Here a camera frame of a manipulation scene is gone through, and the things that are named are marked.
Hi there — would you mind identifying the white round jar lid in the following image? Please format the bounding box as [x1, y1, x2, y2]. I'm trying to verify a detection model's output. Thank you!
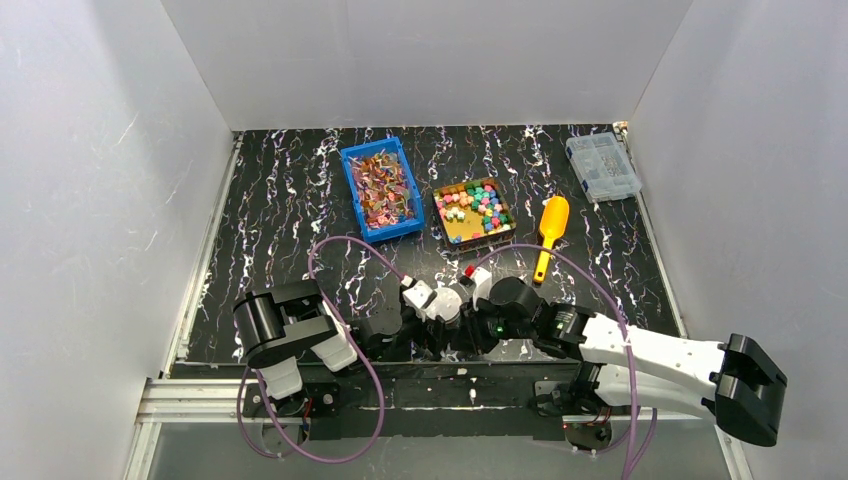
[427, 287, 463, 324]

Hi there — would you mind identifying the orange plastic scoop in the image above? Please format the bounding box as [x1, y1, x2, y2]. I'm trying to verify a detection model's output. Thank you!
[532, 196, 570, 285]

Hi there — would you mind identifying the gold tray of star candies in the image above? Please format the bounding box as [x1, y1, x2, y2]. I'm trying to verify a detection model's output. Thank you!
[432, 177, 517, 253]

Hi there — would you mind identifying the blue plastic candy bin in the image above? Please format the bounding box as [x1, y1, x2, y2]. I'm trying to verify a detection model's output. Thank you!
[340, 137, 426, 244]

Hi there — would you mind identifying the clear round plastic jar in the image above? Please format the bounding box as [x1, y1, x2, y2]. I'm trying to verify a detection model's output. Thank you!
[436, 315, 462, 331]

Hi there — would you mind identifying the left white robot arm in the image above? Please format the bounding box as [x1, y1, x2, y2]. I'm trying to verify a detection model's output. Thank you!
[233, 277, 462, 403]

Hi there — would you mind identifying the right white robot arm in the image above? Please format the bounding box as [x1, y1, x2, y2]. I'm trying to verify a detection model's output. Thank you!
[468, 269, 788, 447]

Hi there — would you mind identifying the clear plastic organizer box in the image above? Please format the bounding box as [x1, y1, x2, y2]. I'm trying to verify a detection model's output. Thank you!
[565, 132, 642, 203]

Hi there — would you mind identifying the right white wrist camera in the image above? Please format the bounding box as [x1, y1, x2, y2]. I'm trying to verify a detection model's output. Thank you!
[460, 265, 493, 309]

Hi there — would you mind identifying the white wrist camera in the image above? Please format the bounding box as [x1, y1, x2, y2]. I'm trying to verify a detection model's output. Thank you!
[400, 275, 437, 321]
[460, 265, 493, 309]

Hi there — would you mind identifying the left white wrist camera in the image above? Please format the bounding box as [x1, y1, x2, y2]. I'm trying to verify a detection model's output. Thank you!
[400, 275, 437, 321]

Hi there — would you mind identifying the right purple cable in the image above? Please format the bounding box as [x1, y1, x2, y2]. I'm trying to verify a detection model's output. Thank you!
[473, 243, 658, 480]

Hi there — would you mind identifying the purple cable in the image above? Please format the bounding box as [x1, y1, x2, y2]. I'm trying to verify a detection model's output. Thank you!
[473, 243, 658, 480]
[236, 236, 419, 465]

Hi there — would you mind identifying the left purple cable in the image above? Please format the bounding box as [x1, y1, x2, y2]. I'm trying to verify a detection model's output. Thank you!
[236, 236, 419, 465]

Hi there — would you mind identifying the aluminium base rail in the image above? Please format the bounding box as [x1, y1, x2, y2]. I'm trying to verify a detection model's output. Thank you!
[122, 374, 753, 480]

